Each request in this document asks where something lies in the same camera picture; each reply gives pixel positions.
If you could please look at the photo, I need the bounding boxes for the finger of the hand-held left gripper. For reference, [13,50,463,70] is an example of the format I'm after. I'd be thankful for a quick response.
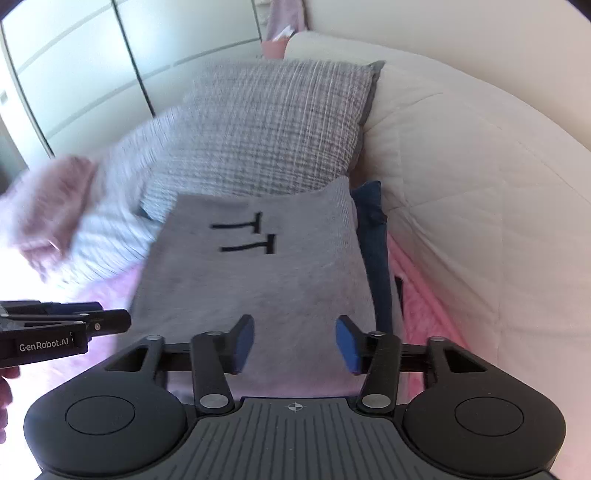
[0,301,104,320]
[69,309,133,336]

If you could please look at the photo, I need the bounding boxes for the person's left hand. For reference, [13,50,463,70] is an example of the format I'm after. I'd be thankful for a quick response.
[0,367,22,435]

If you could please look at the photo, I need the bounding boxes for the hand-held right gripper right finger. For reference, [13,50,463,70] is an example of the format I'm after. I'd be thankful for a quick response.
[335,315,486,413]

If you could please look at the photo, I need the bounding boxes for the folded navy jeans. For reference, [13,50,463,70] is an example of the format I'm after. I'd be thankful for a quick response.
[350,180,394,340]

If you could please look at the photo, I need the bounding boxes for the grey knit sweater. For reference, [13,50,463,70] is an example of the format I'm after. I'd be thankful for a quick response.
[115,176,380,402]

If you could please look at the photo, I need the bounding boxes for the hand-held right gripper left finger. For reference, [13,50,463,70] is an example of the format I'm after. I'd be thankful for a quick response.
[105,315,256,413]

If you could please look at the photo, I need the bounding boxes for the pink pillow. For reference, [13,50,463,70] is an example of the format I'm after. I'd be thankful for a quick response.
[0,154,100,283]

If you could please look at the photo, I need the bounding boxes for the grey checked pillow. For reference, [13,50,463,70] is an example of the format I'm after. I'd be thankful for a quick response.
[139,59,387,223]

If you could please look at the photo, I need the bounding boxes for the mauve cloth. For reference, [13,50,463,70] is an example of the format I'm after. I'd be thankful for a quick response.
[267,0,306,43]

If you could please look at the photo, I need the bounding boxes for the white wardrobe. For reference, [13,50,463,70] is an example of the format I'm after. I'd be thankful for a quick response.
[0,0,274,158]

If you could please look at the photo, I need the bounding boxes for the cream quilted headboard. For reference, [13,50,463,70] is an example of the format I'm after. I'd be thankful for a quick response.
[283,30,591,462]

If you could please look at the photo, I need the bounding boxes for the pink floral blanket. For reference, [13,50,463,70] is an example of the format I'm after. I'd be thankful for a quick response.
[46,231,462,403]

